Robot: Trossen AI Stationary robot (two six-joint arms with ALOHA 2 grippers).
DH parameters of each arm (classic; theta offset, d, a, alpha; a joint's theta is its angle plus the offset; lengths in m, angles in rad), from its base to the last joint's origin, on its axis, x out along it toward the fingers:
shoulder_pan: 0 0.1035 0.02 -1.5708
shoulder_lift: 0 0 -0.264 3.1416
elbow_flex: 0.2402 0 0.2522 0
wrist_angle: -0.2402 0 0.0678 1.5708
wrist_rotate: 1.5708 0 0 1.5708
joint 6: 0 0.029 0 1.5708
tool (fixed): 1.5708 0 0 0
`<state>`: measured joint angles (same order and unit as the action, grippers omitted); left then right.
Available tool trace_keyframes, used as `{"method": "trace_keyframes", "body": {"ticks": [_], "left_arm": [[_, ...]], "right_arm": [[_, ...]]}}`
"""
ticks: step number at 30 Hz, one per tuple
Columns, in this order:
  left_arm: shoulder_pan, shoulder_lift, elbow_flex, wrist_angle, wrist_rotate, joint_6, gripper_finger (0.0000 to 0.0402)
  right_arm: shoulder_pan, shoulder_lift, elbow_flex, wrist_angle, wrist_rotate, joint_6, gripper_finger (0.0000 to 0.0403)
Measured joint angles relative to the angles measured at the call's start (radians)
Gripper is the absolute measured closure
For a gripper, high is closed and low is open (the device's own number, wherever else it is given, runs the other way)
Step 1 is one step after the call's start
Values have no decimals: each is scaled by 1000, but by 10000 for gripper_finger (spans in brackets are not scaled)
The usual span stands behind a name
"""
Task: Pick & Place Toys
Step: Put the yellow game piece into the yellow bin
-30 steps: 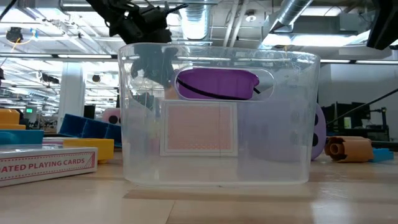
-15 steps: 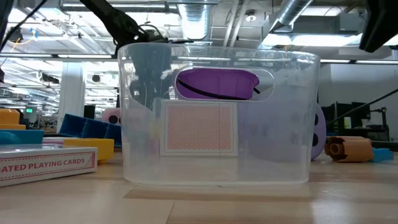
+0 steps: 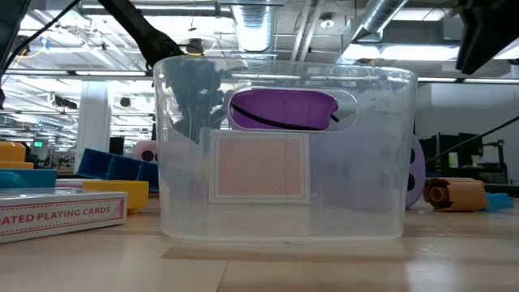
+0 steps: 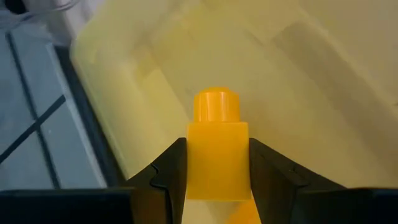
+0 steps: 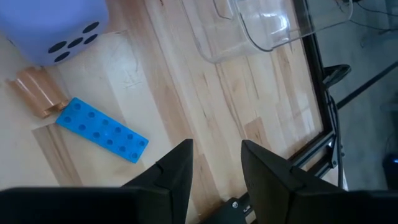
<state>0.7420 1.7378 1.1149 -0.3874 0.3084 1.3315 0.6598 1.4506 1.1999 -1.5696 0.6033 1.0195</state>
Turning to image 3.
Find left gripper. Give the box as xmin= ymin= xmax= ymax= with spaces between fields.
xmin=161 ymin=58 xmax=229 ymax=144

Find pink foam die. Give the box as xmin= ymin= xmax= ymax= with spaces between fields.
xmin=132 ymin=140 xmax=158 ymax=164

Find blue plastic tray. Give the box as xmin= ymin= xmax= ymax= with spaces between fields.
xmin=75 ymin=148 xmax=160 ymax=193

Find lavender foam die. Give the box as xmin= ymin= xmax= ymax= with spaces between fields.
xmin=311 ymin=133 xmax=427 ymax=212

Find brown toy block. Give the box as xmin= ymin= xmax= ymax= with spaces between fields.
xmin=422 ymin=176 xmax=489 ymax=213

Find small blue toy block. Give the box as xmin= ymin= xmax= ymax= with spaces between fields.
xmin=481 ymin=191 xmax=515 ymax=213

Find stepped yellow toy block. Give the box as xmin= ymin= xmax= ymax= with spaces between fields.
xmin=0 ymin=141 xmax=35 ymax=170

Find long ceiling light panel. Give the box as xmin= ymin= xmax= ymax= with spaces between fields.
xmin=341 ymin=42 xmax=461 ymax=62

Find red-backed playing card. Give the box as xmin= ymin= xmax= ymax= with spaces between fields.
xmin=208 ymin=129 xmax=312 ymax=205

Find black speaker box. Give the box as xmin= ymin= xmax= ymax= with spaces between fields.
xmin=109 ymin=136 xmax=126 ymax=157

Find white pillar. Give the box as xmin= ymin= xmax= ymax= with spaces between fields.
xmin=74 ymin=79 xmax=114 ymax=174

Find black monitors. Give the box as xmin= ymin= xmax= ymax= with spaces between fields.
xmin=418 ymin=131 xmax=484 ymax=174

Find black stand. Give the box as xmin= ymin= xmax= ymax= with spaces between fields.
xmin=483 ymin=139 xmax=508 ymax=184

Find clear plastic bin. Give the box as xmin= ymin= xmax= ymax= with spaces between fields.
xmin=152 ymin=55 xmax=419 ymax=244

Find blue triangular toy block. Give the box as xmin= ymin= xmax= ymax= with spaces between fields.
xmin=0 ymin=168 xmax=58 ymax=191

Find black ceiling camera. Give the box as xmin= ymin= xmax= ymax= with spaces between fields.
xmin=184 ymin=37 xmax=206 ymax=57

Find wide silver spiral duct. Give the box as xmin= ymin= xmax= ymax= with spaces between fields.
xmin=231 ymin=2 xmax=278 ymax=54

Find thin black cable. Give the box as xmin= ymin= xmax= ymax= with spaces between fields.
xmin=424 ymin=115 xmax=519 ymax=164

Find slanted silver spiral duct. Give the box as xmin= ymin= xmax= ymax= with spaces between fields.
xmin=351 ymin=0 xmax=410 ymax=41

